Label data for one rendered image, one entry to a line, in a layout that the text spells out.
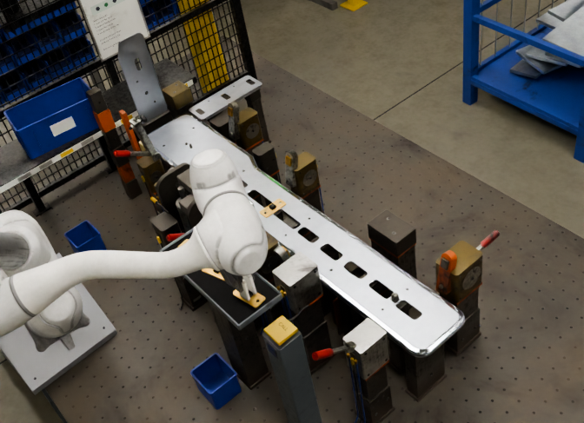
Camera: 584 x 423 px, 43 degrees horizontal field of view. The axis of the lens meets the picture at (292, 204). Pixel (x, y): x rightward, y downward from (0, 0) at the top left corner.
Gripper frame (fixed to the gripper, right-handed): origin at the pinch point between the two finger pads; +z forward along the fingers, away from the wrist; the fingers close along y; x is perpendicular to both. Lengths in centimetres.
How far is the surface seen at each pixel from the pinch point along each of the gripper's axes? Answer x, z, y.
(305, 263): -1.1, 9.8, 19.6
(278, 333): -13.2, 4.8, -4.0
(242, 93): 82, 21, 80
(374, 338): -28.0, 14.8, 12.9
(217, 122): 80, 23, 64
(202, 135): 77, 21, 53
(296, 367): -16.2, 17.3, -3.6
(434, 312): -33, 21, 32
